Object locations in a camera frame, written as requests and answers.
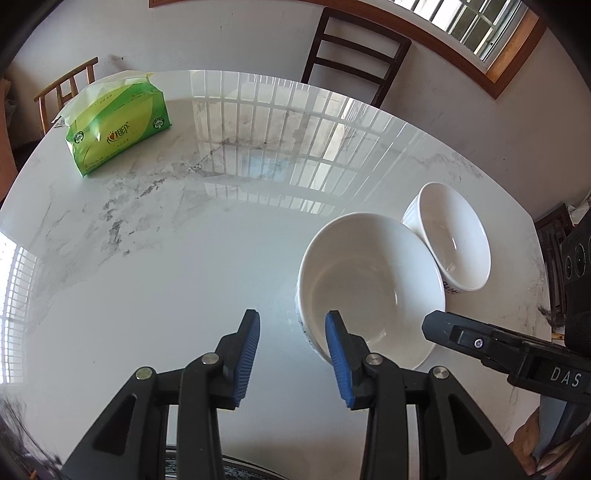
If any dark wooden side furniture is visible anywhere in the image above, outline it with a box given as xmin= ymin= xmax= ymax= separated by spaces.
xmin=534 ymin=203 xmax=574 ymax=331

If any light wooden chair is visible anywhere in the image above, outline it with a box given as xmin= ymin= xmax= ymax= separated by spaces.
xmin=34 ymin=57 xmax=99 ymax=134

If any wooden framed barred window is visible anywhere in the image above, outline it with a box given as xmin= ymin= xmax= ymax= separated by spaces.
xmin=147 ymin=0 xmax=548 ymax=100

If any dark wooden chair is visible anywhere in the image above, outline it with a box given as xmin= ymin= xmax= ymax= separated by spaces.
xmin=301 ymin=7 xmax=412 ymax=108

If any blue ribbed white bowl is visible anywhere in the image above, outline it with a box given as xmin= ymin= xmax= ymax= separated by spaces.
xmin=297 ymin=213 xmax=446 ymax=369

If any green tissue pack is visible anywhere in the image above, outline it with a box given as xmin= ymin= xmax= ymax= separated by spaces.
xmin=56 ymin=70 xmax=171 ymax=177

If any white Rabbit bowl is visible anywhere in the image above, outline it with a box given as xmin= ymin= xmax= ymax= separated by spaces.
xmin=402 ymin=182 xmax=492 ymax=294

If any large blue floral plate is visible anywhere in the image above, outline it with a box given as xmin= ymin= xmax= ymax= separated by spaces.
xmin=164 ymin=445 xmax=287 ymax=480

